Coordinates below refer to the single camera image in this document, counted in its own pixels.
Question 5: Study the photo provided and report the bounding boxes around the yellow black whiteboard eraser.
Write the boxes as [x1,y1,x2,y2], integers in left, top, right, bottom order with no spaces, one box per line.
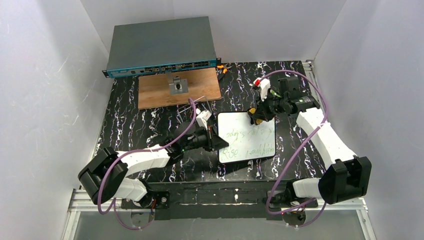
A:
[247,107,266,126]

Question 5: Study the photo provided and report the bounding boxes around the white whiteboard black frame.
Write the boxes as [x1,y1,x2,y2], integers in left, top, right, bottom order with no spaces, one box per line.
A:
[217,111,276,164]

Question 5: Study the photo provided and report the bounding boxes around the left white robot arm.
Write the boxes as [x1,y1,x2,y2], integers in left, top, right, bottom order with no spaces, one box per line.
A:
[77,122,229,205]

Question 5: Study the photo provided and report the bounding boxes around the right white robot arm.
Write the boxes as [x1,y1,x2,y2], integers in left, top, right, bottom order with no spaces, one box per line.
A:
[247,76,372,204]

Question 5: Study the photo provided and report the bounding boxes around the green white marker tool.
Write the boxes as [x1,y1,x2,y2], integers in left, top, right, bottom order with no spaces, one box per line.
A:
[270,89,282,98]

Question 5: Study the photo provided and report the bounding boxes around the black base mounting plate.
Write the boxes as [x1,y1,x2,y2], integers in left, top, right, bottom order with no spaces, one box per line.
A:
[119,178,319,221]

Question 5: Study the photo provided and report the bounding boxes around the brown wooden board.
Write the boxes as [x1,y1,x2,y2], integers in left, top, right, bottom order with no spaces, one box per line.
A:
[137,68,222,110]

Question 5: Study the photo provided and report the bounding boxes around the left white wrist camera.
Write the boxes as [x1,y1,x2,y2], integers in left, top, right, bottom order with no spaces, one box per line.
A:
[195,109,212,129]

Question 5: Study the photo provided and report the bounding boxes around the orange handled pliers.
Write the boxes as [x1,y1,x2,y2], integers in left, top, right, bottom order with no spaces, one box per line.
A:
[217,63,232,81]

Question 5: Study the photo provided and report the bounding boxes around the grey metal stand bracket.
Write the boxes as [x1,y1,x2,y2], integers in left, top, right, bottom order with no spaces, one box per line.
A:
[165,72,189,95]

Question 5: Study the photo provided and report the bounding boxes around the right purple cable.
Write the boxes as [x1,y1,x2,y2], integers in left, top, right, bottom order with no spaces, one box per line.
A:
[255,69,330,229]

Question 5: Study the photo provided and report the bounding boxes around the purple cable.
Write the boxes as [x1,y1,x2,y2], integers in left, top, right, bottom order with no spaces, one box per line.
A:
[255,69,330,229]
[97,97,199,231]

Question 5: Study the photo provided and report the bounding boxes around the grey network switch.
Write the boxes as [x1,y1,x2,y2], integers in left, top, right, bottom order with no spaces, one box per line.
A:
[103,16,221,78]

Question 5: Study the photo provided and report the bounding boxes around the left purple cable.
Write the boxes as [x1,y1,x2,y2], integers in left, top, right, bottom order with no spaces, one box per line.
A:
[97,97,199,231]

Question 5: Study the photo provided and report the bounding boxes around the aluminium rail frame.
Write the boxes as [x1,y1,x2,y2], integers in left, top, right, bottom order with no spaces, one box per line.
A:
[61,59,377,240]

